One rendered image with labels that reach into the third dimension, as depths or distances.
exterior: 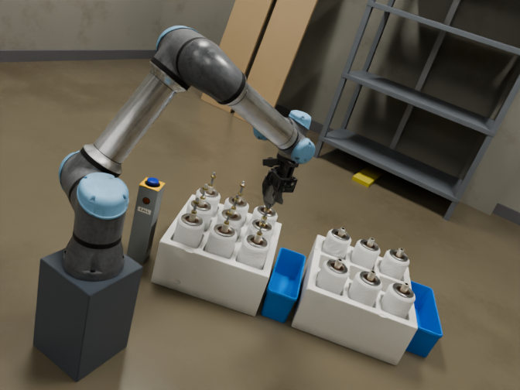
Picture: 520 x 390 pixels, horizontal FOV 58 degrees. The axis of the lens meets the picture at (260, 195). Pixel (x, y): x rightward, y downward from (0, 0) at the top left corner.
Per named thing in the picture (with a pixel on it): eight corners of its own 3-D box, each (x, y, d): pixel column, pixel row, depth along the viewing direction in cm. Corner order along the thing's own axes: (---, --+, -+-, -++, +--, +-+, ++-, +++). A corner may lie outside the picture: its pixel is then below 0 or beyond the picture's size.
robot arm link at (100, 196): (79, 248, 108) (86, 197, 102) (65, 216, 117) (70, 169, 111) (129, 242, 115) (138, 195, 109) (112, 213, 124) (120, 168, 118)
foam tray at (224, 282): (254, 317, 164) (269, 277, 156) (150, 282, 165) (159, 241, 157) (269, 258, 199) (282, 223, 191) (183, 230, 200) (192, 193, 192)
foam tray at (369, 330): (396, 366, 162) (418, 328, 154) (290, 326, 165) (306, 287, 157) (391, 300, 197) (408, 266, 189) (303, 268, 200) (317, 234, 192)
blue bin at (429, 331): (429, 360, 170) (443, 336, 165) (400, 350, 171) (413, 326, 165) (420, 310, 197) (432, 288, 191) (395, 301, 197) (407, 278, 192)
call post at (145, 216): (143, 264, 172) (158, 192, 159) (125, 258, 173) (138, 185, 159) (150, 254, 179) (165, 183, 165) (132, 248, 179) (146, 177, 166)
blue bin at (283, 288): (286, 326, 165) (297, 300, 159) (257, 315, 165) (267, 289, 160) (297, 278, 192) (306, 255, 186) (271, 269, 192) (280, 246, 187)
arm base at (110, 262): (90, 289, 111) (95, 256, 107) (48, 258, 116) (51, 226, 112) (135, 265, 123) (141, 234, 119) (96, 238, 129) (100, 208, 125)
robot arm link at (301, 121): (283, 107, 150) (303, 109, 155) (274, 138, 155) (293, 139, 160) (298, 117, 145) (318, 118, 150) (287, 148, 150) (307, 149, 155)
